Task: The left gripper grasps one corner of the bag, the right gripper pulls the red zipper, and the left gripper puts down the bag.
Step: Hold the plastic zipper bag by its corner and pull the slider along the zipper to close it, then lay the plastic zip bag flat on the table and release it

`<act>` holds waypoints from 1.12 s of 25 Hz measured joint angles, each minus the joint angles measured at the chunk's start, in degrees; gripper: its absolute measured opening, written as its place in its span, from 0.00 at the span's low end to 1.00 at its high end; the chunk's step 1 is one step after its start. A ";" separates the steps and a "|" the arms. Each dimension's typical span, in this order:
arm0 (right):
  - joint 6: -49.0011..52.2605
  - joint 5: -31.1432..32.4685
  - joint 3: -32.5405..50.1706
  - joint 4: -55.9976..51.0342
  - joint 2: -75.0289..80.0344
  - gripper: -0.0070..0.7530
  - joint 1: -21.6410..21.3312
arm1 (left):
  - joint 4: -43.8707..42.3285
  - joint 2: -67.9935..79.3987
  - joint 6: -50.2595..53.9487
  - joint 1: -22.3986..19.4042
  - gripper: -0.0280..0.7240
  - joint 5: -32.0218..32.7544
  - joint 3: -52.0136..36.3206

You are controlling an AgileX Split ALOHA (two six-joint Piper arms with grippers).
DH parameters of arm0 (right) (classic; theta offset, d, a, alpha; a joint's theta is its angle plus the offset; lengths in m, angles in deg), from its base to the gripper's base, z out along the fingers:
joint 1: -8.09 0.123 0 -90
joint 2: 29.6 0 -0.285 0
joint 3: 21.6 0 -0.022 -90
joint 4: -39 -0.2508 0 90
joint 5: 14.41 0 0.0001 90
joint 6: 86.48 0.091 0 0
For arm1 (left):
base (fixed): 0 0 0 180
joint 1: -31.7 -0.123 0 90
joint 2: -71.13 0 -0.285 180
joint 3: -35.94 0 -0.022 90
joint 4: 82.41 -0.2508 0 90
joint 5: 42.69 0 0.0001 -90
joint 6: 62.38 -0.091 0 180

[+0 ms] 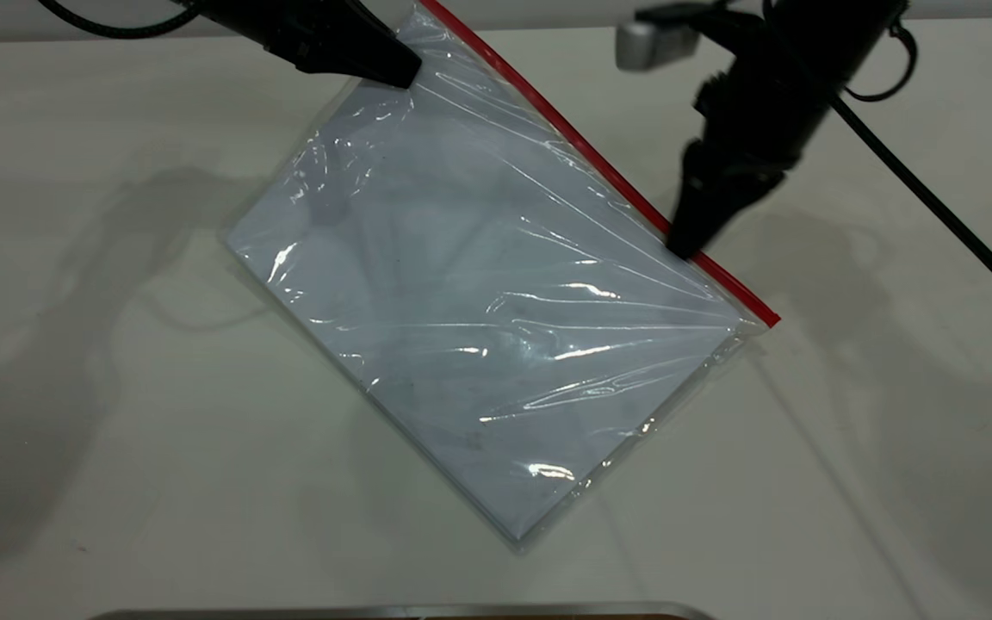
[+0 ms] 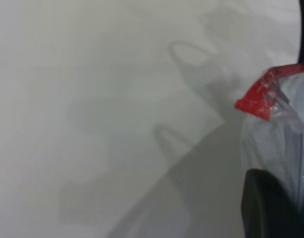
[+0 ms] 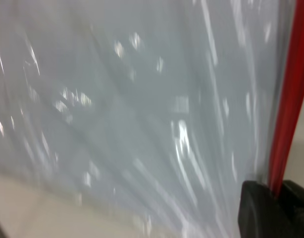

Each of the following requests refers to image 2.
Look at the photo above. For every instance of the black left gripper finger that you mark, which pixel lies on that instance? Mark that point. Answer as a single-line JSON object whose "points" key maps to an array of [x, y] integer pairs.
{"points": [[268, 210]]}

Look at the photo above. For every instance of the clear plastic zipper bag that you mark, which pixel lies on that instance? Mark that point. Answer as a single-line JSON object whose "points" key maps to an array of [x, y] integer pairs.
{"points": [[270, 138]]}

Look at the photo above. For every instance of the white paper stack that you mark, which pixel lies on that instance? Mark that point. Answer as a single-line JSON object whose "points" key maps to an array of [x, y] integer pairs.
{"points": [[298, 104]]}

